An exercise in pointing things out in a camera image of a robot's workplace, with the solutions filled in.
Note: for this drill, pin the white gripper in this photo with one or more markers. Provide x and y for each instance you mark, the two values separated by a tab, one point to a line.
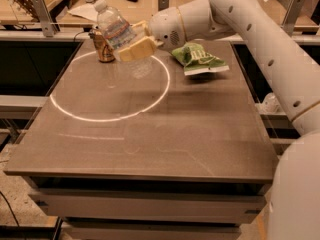
165	27

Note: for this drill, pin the clear plastic water bottle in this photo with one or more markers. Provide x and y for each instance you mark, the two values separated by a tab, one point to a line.
119	34

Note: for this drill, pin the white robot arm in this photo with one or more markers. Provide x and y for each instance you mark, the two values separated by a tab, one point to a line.
294	207

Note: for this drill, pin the gold soda can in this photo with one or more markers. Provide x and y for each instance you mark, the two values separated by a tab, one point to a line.
104	52

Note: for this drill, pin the green chip bag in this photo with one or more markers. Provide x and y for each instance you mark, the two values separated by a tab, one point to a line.
196	60

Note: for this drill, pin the white paper sheet left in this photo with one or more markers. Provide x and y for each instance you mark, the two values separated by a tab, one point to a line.
86	11

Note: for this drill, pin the white drawer cabinet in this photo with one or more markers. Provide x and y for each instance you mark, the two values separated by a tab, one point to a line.
146	215

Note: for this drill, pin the metal bracket center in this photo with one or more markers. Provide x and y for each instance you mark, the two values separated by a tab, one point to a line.
163	4

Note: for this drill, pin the metal bracket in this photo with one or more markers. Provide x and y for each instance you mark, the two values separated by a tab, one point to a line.
291	16
47	25
163	4

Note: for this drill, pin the metal bracket left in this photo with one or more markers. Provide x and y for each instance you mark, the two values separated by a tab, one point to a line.
47	25

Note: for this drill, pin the metal bracket right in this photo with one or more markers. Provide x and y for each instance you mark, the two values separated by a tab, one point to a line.
291	16

